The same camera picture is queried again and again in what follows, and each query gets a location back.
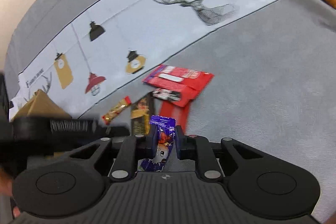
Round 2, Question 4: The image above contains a dark brown gold chocolate bar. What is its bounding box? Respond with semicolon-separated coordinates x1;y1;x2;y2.
130;92;155;135

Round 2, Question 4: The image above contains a small red snack packet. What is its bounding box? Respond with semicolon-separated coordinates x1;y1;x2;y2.
159;101;191;134

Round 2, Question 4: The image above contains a purple cartoon snack packet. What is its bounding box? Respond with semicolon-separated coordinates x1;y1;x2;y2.
138;115;175;172

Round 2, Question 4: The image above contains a red gold candy bar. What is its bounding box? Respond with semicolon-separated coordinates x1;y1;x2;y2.
101;96;131;125

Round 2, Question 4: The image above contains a cardboard box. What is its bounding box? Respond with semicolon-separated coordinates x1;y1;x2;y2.
10;89;72;121

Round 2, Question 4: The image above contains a large red snack pack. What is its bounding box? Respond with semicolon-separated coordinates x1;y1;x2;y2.
142;64;214;107

